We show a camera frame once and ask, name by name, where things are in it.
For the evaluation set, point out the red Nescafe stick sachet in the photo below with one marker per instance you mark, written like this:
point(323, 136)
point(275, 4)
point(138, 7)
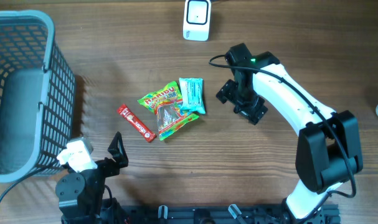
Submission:
point(127, 114)

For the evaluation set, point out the grey plastic shopping basket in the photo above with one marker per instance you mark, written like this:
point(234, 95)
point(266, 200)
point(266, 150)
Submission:
point(37, 95)

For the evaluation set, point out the mint green tissue pack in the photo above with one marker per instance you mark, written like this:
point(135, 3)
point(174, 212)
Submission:
point(192, 94)

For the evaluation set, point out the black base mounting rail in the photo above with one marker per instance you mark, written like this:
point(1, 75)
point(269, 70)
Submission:
point(204, 214)

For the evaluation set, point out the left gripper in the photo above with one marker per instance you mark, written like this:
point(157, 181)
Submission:
point(117, 150)

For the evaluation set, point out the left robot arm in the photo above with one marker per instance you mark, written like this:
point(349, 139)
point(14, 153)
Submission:
point(83, 194)

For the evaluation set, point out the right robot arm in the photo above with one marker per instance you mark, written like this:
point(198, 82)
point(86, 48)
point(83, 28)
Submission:
point(328, 151)

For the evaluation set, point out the white barcode scanner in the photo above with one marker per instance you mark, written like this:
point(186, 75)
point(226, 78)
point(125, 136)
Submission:
point(196, 23)

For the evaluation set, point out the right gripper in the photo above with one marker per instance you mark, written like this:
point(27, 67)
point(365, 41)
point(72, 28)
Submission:
point(253, 111)

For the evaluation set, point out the Haribo gummy candy bag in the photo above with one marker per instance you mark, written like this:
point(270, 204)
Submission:
point(166, 104)

